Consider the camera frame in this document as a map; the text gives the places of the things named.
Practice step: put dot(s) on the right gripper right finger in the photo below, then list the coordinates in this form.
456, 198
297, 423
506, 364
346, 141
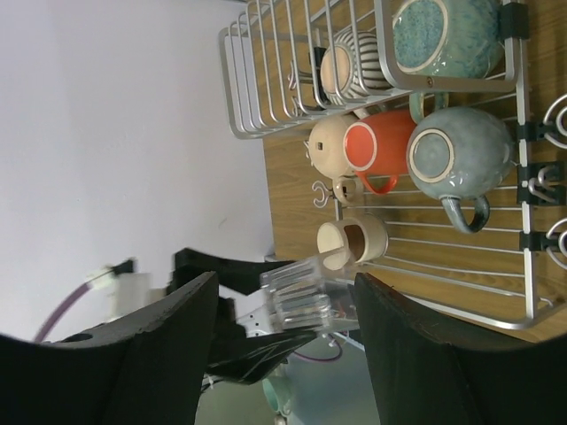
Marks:
429, 368

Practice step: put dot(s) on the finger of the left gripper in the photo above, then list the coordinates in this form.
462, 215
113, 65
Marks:
247, 360
240, 276

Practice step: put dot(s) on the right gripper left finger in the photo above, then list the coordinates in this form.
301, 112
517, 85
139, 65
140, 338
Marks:
145, 368

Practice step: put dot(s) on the clear glass cup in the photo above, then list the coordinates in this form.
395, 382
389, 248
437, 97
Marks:
306, 294

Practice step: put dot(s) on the steel tumbler cup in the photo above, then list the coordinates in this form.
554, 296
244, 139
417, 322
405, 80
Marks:
352, 240

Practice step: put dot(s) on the beige ceramic mug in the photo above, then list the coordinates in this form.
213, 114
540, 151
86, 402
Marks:
326, 152

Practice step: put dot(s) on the orange mug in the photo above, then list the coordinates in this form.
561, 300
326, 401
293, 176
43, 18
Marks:
375, 147

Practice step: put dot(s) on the white ribbed mug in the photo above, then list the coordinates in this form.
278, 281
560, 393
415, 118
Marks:
351, 68

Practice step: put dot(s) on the teal ceramic mug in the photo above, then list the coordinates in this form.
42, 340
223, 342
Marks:
457, 38

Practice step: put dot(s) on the metal wire dish rack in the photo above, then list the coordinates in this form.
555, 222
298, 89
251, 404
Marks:
419, 114

